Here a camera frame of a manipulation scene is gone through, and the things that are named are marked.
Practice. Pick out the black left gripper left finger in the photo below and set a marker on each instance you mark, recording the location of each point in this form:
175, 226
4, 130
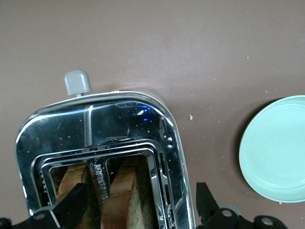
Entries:
59, 214

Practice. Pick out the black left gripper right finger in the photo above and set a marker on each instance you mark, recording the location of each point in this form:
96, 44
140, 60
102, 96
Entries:
214, 217

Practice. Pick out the brown bread slice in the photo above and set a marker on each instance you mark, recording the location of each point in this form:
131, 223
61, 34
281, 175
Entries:
74, 175
126, 202

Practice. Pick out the mint green plate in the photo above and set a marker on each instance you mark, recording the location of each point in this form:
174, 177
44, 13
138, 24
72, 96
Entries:
276, 150

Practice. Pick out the beige chrome toaster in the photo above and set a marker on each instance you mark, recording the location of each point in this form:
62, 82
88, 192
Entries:
107, 124

